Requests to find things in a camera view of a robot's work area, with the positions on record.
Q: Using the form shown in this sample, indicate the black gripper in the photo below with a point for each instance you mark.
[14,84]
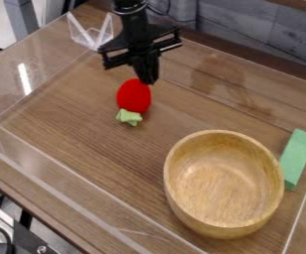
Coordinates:
[138,48]

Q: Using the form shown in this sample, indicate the red plush strawberry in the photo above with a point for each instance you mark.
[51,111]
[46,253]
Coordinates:
[133,99]

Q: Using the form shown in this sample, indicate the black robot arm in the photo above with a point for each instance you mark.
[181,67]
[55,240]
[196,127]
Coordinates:
[132,13]

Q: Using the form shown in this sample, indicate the grey table leg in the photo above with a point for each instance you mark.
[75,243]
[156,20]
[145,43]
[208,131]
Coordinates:
[22,16]

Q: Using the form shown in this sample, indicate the wooden bowl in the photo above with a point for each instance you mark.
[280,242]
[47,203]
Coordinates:
[223,183]

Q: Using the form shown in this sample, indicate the green rectangular block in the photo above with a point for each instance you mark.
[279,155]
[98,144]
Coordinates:
[292,159]

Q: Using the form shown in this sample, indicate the black equipment with screw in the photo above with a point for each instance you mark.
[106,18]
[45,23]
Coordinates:
[27,243]

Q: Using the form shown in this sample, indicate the clear acrylic enclosure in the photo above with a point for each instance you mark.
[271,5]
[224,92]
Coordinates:
[87,174]

